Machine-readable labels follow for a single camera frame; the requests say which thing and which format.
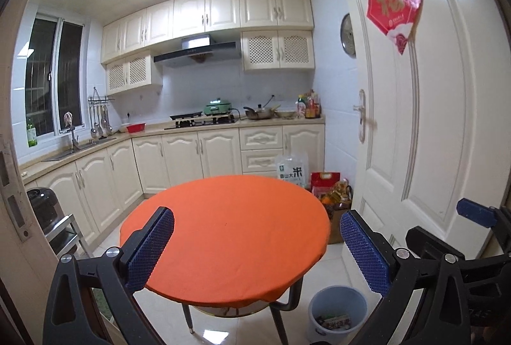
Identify gas stove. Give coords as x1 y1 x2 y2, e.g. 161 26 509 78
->
164 111 239 130

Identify metal door handle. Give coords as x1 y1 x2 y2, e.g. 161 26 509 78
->
353 88 378 143

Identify green floor mat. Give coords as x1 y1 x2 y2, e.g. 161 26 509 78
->
92 287 116 324

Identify green electric pot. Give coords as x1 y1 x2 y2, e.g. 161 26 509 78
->
203 97 234 116

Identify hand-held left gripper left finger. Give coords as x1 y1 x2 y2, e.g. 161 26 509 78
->
42 206 176 345

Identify round metal wall plate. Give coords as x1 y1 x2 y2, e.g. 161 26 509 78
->
340 13 357 59

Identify cream base cabinets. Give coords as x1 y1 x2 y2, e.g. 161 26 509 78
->
24 123 326 246

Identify beige door frame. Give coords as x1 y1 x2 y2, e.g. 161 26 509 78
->
0 133 60 345

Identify cluster of condiment bottles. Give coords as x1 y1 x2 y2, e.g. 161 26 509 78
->
296 89 322 119

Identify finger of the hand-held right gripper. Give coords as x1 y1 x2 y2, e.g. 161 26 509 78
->
405 226 468 261
457 198 511 250

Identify metal faucet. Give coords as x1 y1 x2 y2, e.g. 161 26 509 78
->
66 125 80 152

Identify white rice bag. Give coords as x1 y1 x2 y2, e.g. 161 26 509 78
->
275 152 310 189

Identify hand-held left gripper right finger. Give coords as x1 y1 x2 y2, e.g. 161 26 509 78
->
339 209 474 345

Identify cream wall cabinets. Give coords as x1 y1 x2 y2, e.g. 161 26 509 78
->
100 0 316 96

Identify steel rack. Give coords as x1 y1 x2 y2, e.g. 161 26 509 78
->
44 214 90 262

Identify window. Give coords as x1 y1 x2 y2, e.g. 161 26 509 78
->
25 13 86 136

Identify red bag on floor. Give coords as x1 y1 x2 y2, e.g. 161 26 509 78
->
310 171 341 198

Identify blue plastic bin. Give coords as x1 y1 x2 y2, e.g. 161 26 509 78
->
308 286 368 343

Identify white panel door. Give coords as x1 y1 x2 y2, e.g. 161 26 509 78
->
329 0 511 262

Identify round table with orange cloth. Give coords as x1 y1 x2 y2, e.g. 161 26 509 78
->
120 175 331 345

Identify black rice cooker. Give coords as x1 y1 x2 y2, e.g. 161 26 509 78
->
26 187 60 236

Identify cardboard box of goods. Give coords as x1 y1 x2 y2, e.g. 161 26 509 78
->
319 179 354 244

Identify metal wok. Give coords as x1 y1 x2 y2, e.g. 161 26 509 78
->
243 103 280 120

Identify steel sink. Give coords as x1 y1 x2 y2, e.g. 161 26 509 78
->
42 139 116 162

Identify range hood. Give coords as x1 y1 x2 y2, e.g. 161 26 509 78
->
154 34 242 68

